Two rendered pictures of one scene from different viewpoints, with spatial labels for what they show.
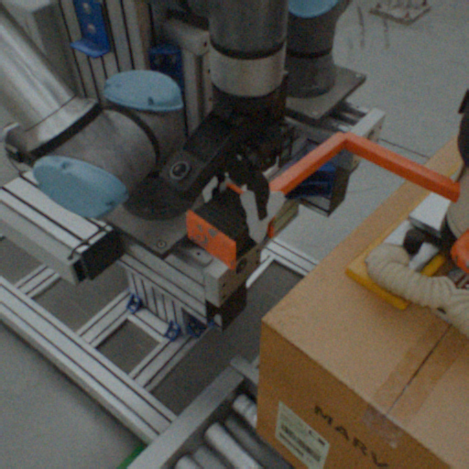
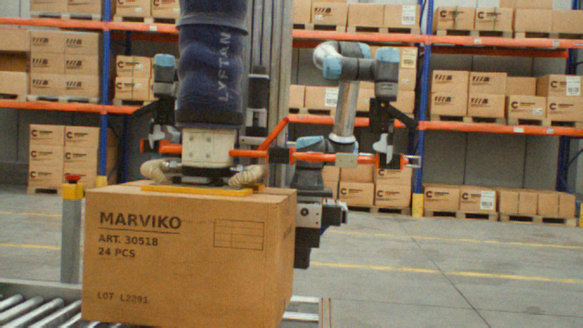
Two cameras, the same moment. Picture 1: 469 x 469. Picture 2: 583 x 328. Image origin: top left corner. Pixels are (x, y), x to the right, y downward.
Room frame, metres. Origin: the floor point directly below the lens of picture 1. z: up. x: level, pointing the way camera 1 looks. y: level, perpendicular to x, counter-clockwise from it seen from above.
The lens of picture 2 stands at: (-0.26, -1.99, 1.27)
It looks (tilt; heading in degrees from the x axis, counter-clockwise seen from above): 3 degrees down; 55
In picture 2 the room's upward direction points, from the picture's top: 3 degrees clockwise
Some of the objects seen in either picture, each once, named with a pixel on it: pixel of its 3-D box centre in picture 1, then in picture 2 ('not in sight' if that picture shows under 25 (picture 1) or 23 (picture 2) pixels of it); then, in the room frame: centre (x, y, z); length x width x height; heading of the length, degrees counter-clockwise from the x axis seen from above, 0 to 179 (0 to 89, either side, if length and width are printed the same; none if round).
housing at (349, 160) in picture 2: not in sight; (346, 160); (0.84, -0.71, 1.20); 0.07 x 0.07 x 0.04; 47
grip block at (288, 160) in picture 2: not in sight; (281, 155); (0.69, -0.56, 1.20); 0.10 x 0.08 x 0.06; 47
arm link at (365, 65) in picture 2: not in sight; (372, 70); (0.96, -0.68, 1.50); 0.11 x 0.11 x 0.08; 63
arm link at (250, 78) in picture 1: (245, 61); (163, 89); (0.48, -0.01, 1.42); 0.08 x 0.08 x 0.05
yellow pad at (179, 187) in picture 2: not in sight; (197, 185); (0.44, -0.46, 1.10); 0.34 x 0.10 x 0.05; 137
